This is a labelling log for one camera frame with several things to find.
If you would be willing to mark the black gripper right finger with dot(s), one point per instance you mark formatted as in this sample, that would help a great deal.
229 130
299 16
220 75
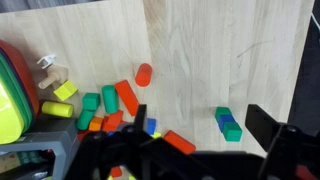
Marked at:
261 126

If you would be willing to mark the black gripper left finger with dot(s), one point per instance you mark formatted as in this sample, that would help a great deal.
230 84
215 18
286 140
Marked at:
141 116

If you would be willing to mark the long red wooden block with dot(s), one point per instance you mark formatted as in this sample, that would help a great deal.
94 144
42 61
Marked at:
179 141
127 97

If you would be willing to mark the small yellow wooden block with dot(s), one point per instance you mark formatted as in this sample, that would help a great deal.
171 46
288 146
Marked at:
156 135

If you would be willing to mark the teal cylinder block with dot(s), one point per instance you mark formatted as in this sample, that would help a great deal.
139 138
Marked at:
232 131

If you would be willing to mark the blue wooden block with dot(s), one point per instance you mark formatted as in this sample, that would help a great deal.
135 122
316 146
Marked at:
110 133

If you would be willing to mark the natural wooden peg block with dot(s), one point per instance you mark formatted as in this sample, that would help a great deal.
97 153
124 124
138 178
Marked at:
55 76

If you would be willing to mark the green wooden cylinder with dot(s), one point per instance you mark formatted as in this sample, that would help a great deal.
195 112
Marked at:
84 120
110 99

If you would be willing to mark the red wooden cylinder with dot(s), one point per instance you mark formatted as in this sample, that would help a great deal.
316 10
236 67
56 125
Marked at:
143 76

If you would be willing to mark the orange wooden cube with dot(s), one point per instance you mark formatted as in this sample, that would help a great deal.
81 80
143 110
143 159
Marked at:
95 124

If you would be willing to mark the yellow wooden cube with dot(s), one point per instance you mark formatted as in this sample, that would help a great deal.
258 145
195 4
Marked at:
65 90

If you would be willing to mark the yellow wooden cylinder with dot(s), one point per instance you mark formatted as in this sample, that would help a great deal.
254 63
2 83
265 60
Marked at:
57 109

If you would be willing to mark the grey plastic bin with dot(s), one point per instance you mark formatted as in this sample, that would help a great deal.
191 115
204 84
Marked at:
50 136

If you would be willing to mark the white plastic clip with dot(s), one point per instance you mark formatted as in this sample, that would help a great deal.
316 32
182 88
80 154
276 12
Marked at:
46 60

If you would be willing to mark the green plastic bowl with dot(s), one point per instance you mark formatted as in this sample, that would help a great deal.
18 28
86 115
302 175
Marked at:
20 100

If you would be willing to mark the red plastic bowl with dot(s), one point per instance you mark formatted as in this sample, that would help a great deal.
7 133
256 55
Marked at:
23 73

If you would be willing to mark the yellow plastic bowl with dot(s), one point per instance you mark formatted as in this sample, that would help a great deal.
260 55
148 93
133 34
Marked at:
8 116

